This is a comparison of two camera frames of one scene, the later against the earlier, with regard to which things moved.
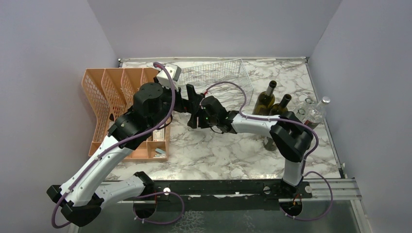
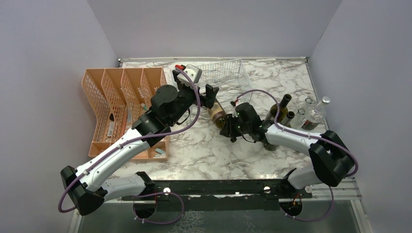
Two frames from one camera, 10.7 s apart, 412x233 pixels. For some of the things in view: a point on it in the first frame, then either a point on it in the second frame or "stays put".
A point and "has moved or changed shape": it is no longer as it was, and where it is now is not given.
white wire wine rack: [204, 76] stays put
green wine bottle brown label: [265, 100] has moved or changed shape
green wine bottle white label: [269, 143] stays put
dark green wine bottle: [278, 109] stays put
